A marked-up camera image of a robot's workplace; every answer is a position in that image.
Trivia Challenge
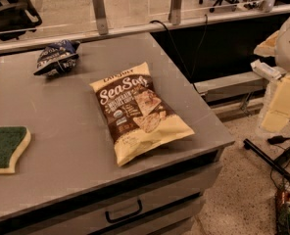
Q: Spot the metal railing post left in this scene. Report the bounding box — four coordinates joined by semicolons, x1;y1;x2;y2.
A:
92;0;109;35

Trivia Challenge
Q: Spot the basket of items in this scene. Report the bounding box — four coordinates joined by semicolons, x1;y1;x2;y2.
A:
275;188;290;235

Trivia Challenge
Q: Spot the metal railing post middle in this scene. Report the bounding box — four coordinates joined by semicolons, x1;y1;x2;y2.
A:
169;0;182;25

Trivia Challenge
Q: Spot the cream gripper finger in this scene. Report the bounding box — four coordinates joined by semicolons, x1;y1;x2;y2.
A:
261;73;290;133

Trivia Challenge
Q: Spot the black hanging cable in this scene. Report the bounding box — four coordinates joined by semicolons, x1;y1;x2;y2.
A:
149;14;209;93

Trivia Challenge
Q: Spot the blue chip bag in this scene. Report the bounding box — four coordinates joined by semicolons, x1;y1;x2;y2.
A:
33;40;80;76

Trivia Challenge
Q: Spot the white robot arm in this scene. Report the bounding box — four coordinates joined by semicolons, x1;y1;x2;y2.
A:
251;17;290;133

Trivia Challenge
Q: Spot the green yellow sponge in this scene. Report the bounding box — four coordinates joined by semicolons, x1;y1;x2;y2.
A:
0;126;31;174

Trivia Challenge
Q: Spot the brown sea salt chip bag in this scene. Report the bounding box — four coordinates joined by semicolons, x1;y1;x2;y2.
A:
90;63;194;166

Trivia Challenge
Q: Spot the black floor rod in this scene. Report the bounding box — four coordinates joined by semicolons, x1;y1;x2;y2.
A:
243;139;290;182

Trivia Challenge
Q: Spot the black office chair left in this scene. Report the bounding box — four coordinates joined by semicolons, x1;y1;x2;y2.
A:
0;0;42;41

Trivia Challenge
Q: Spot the grey drawer front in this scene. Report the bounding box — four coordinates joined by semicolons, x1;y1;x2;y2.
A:
7;162;221;235

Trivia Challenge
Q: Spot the black drawer handle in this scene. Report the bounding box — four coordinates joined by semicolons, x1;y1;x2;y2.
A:
105;199;143;224

